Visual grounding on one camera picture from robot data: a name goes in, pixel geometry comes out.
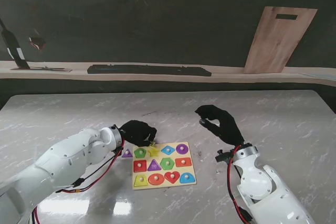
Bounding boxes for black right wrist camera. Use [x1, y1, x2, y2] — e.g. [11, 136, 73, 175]
[214, 149, 234, 163]

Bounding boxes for red and black object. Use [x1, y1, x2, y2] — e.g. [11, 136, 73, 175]
[27, 36, 47, 51]

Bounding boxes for blue semicircle puzzle piece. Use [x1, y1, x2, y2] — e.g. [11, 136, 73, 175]
[180, 172, 197, 185]

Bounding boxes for purple circle puzzle piece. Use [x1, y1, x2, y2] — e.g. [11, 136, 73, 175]
[175, 143, 188, 155]

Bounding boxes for green hexagon puzzle piece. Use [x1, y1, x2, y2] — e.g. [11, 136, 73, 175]
[159, 157, 175, 171]

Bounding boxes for red square puzzle piece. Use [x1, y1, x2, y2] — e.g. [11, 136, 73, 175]
[133, 159, 148, 173]

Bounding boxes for blue diamond puzzle piece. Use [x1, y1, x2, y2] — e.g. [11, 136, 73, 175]
[160, 145, 176, 156]

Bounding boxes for orange rectangle puzzle piece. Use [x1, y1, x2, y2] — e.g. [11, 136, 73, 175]
[174, 157, 192, 168]

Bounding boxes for yellow trapezoid puzzle piece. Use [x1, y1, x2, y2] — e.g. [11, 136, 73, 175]
[133, 174, 149, 187]

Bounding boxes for red left arm cable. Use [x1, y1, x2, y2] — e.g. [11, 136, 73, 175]
[31, 138, 126, 224]

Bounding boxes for wooden cutting board with slot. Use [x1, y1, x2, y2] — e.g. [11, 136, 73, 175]
[241, 6, 318, 74]

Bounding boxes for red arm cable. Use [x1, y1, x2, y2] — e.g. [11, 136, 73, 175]
[226, 145, 253, 224]
[31, 138, 126, 224]

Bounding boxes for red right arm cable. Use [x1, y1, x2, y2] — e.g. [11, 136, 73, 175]
[226, 145, 253, 224]

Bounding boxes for flat thin tray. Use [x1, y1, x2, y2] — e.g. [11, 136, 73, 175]
[10, 66, 72, 73]

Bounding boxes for red heart puzzle piece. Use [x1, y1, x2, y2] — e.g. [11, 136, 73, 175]
[164, 170, 181, 185]

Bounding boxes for pale blue flat sheet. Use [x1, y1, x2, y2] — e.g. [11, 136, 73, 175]
[299, 72, 336, 80]

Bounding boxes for green pentagon puzzle piece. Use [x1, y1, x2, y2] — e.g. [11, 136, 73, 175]
[133, 147, 147, 159]

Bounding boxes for black bottle-shaped stand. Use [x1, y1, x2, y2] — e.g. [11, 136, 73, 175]
[0, 18, 30, 70]

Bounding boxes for wooden shape puzzle board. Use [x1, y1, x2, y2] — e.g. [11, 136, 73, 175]
[132, 141, 197, 191]

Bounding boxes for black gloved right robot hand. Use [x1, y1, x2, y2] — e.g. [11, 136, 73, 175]
[194, 104, 245, 146]

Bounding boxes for light wooden shelf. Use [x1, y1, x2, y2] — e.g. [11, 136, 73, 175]
[0, 60, 336, 87]

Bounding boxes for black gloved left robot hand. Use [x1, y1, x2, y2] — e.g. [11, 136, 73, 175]
[119, 120, 158, 147]

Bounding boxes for black keyboard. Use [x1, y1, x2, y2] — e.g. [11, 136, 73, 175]
[87, 64, 212, 77]

